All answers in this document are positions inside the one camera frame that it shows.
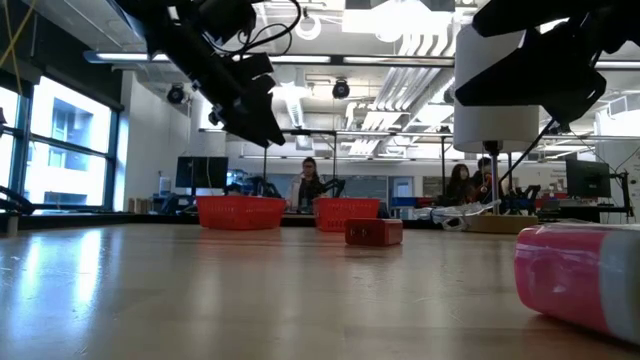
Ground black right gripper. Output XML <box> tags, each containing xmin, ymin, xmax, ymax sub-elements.
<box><xmin>454</xmin><ymin>22</ymin><xmax>609</xmax><ymax>129</ymax></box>

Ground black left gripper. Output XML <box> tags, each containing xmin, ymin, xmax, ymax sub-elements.
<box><xmin>192</xmin><ymin>52</ymin><xmax>286</xmax><ymax>147</ymax></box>

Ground red rectangular charger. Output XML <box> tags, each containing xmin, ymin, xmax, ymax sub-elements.
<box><xmin>344</xmin><ymin>217</ymin><xmax>404</xmax><ymax>247</ymax></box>

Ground white lamp shade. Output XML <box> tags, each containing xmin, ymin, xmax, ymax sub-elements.
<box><xmin>453</xmin><ymin>22</ymin><xmax>541</xmax><ymax>154</ymax></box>

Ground black computer monitor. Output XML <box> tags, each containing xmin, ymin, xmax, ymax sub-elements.
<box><xmin>565</xmin><ymin>158</ymin><xmax>613</xmax><ymax>199</ymax></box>
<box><xmin>175</xmin><ymin>155</ymin><xmax>230</xmax><ymax>190</ymax></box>

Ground person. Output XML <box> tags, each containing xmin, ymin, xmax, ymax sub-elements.
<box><xmin>285</xmin><ymin>156</ymin><xmax>326</xmax><ymax>214</ymax></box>
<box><xmin>444</xmin><ymin>163</ymin><xmax>474</xmax><ymax>207</ymax></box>
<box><xmin>472</xmin><ymin>156</ymin><xmax>494</xmax><ymax>204</ymax></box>

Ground red plastic basket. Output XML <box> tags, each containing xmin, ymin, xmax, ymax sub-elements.
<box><xmin>313</xmin><ymin>197</ymin><xmax>381</xmax><ymax>233</ymax></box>
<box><xmin>195</xmin><ymin>195</ymin><xmax>287</xmax><ymax>231</ymax></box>

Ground metal lamp pole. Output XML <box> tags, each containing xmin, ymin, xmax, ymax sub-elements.
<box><xmin>483</xmin><ymin>140</ymin><xmax>503</xmax><ymax>216</ymax></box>

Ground black chair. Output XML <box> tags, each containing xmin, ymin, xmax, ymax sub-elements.
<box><xmin>514</xmin><ymin>184</ymin><xmax>543</xmax><ymax>216</ymax></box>

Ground dark background desk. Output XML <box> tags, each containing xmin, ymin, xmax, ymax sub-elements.
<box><xmin>539</xmin><ymin>203</ymin><xmax>634</xmax><ymax>224</ymax></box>

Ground large window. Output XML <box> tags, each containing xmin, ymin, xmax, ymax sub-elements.
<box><xmin>0</xmin><ymin>74</ymin><xmax>124</xmax><ymax>211</ymax></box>

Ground pink white charger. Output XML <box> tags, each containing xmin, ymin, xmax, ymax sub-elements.
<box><xmin>513</xmin><ymin>222</ymin><xmax>640</xmax><ymax>346</ymax></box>

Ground white ventilation duct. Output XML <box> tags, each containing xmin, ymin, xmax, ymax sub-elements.
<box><xmin>272</xmin><ymin>82</ymin><xmax>306</xmax><ymax>129</ymax></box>

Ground black background frame rig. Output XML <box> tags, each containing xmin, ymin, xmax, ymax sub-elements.
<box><xmin>261</xmin><ymin>128</ymin><xmax>339</xmax><ymax>201</ymax></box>

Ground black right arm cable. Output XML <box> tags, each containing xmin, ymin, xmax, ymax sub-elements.
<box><xmin>499</xmin><ymin>119</ymin><xmax>559</xmax><ymax>185</ymax></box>

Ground white hanging ring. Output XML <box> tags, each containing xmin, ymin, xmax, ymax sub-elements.
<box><xmin>293</xmin><ymin>14</ymin><xmax>323</xmax><ymax>42</ymax></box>

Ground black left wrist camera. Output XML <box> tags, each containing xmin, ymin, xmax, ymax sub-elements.
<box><xmin>197</xmin><ymin>0</ymin><xmax>257</xmax><ymax>44</ymax></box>

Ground bundled lamp cable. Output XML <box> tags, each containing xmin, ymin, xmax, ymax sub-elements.
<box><xmin>413</xmin><ymin>199</ymin><xmax>502</xmax><ymax>233</ymax></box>

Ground black aluminium table frame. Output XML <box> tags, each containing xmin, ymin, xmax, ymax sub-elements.
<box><xmin>0</xmin><ymin>187</ymin><xmax>316</xmax><ymax>231</ymax></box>

